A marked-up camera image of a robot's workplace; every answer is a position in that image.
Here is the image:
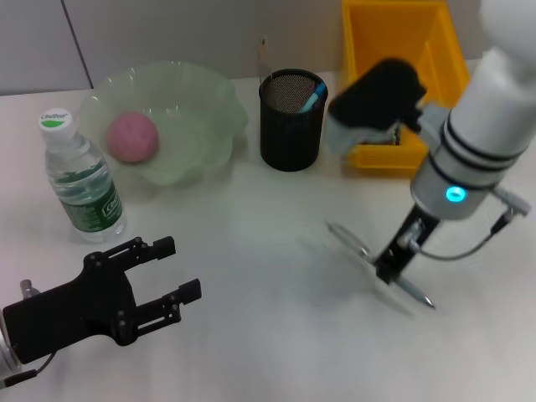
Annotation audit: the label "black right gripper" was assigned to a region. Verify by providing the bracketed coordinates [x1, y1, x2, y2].
[374, 204, 443, 286]

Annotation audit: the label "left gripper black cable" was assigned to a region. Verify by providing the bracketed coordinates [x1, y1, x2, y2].
[0, 278, 58, 389]

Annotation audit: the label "clear green-label water bottle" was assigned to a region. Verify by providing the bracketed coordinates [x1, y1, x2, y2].
[38, 108, 128, 244]

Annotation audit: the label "silver ballpoint pen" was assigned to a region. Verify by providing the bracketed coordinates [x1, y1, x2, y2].
[326, 221, 436, 311]

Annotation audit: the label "pink peach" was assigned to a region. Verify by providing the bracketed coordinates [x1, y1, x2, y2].
[106, 111, 161, 165]

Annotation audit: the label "blue scissors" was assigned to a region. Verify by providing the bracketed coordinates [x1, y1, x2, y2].
[299, 81, 328, 114]

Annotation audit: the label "black mesh pen holder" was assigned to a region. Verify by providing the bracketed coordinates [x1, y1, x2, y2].
[258, 69, 330, 172]

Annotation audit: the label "pale green glass fruit plate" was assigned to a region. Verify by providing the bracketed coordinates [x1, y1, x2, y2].
[78, 59, 249, 188]

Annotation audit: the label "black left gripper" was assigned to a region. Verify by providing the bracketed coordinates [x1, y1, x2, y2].
[2, 235, 203, 364]

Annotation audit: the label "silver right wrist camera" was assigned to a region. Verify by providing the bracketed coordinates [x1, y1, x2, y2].
[325, 58, 429, 157]

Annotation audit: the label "yellow plastic bin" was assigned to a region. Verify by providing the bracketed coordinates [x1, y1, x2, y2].
[341, 0, 471, 177]

